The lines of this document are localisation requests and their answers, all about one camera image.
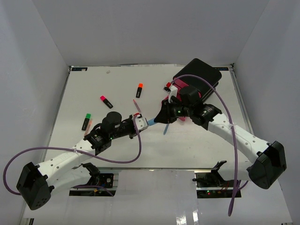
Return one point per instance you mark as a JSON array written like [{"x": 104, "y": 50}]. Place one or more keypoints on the green cap black highlighter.
[{"x": 86, "y": 121}]

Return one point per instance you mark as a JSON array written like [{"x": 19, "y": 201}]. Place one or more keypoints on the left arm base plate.
[{"x": 104, "y": 180}]

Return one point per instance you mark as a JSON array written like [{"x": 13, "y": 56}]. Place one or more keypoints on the black pink drawer organizer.
[{"x": 195, "y": 83}]

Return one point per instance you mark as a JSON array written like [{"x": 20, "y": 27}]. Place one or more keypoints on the right dark table label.
[{"x": 222, "y": 68}]

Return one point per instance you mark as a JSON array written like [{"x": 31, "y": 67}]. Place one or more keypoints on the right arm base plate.
[{"x": 211, "y": 180}]

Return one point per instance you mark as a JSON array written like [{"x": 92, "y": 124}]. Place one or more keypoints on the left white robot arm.
[{"x": 38, "y": 182}]

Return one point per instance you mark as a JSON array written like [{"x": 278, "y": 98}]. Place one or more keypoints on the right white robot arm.
[{"x": 267, "y": 159}]

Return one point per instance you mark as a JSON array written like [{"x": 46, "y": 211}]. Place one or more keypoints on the blue slim highlighter pen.
[{"x": 165, "y": 130}]

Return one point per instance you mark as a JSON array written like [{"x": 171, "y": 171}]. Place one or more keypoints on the orange cap black highlighter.
[{"x": 139, "y": 90}]

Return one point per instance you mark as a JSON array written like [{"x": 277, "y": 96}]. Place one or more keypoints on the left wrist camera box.
[{"x": 140, "y": 121}]

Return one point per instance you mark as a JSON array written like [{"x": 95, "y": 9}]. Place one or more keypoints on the uncapped purple red-tip pen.
[{"x": 137, "y": 107}]

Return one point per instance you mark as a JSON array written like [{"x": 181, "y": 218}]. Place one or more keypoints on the dark blue table label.
[{"x": 79, "y": 69}]

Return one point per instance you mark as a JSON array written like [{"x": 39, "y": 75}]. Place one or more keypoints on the pink cap black highlighter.
[{"x": 106, "y": 102}]

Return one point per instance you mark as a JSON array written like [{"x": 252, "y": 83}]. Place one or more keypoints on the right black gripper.
[{"x": 164, "y": 116}]

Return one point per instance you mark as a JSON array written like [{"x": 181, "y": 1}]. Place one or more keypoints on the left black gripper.
[{"x": 131, "y": 119}]

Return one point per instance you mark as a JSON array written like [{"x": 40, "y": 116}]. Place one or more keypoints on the orange slim highlighter pen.
[{"x": 88, "y": 127}]

